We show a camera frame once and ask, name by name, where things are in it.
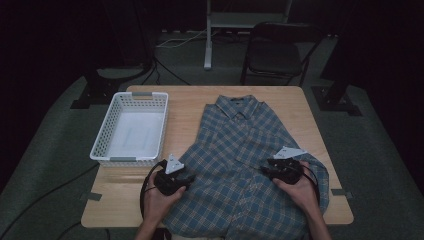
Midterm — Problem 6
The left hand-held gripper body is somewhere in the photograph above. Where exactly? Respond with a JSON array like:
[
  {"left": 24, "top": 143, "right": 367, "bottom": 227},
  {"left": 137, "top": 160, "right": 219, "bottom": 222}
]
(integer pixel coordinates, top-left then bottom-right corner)
[{"left": 153, "top": 153, "right": 188, "bottom": 197}]

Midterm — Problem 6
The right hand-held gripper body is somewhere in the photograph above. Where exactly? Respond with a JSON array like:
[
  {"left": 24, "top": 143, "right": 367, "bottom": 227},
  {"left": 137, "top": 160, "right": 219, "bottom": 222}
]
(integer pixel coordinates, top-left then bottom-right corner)
[{"left": 266, "top": 145, "right": 308, "bottom": 186}]

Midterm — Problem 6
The blue plaid shirt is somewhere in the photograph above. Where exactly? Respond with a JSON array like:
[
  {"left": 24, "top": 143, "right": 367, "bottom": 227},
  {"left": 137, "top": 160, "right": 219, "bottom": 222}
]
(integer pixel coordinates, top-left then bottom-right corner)
[{"left": 163, "top": 94, "right": 330, "bottom": 240}]

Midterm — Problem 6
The person's right hand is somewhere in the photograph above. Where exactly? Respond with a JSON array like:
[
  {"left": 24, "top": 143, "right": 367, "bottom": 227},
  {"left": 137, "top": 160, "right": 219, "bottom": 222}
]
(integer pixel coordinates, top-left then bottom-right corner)
[{"left": 272, "top": 161, "right": 320, "bottom": 214}]

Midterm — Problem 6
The person's left hand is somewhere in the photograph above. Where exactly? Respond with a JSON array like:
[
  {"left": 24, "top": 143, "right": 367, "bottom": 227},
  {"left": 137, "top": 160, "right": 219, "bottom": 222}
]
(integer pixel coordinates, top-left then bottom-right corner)
[{"left": 143, "top": 171, "right": 188, "bottom": 225}]

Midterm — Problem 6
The white plastic basket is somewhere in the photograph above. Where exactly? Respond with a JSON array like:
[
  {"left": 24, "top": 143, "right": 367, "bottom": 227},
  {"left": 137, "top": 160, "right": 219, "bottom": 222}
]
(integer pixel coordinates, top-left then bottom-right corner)
[{"left": 89, "top": 91, "right": 170, "bottom": 168}]

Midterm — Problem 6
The grey tape piece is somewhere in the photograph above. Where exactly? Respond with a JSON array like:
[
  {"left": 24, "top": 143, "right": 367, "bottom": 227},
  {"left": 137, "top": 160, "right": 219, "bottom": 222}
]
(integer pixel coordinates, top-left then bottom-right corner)
[
  {"left": 80, "top": 191, "right": 103, "bottom": 202},
  {"left": 331, "top": 188, "right": 354, "bottom": 198}
]

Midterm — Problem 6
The dark stand with base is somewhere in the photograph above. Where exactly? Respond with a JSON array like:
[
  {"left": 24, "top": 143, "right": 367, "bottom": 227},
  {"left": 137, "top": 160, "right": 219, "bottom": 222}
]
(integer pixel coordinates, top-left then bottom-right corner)
[
  {"left": 311, "top": 33, "right": 363, "bottom": 117},
  {"left": 70, "top": 65, "right": 153, "bottom": 110}
]

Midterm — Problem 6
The black folding chair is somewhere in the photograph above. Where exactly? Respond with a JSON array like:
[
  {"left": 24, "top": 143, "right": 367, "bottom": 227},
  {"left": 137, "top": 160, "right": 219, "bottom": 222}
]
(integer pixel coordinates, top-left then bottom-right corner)
[{"left": 240, "top": 21, "right": 324, "bottom": 87}]

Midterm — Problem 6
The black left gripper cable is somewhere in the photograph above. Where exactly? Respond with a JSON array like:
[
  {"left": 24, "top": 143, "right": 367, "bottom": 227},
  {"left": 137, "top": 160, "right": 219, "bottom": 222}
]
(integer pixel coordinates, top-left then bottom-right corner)
[{"left": 139, "top": 159, "right": 168, "bottom": 221}]

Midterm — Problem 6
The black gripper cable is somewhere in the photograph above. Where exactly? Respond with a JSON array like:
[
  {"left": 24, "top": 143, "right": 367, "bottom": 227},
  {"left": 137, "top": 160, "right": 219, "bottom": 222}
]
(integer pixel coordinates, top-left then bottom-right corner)
[
  {"left": 139, "top": 159, "right": 168, "bottom": 221},
  {"left": 300, "top": 164, "right": 322, "bottom": 205}
]

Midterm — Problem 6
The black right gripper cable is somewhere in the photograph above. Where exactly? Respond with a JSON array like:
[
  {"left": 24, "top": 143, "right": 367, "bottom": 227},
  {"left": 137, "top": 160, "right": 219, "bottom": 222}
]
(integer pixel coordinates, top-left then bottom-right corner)
[{"left": 300, "top": 164, "right": 322, "bottom": 205}]

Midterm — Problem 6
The long black floor cable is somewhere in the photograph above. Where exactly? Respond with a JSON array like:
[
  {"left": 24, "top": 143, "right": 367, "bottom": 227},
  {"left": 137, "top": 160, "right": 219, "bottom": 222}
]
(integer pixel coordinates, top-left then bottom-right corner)
[{"left": 0, "top": 162, "right": 101, "bottom": 240}]

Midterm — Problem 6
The white floor cable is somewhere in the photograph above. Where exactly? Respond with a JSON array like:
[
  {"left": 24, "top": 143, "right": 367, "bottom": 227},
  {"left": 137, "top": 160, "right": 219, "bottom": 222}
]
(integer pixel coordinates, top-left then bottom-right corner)
[{"left": 155, "top": 28, "right": 219, "bottom": 50}]

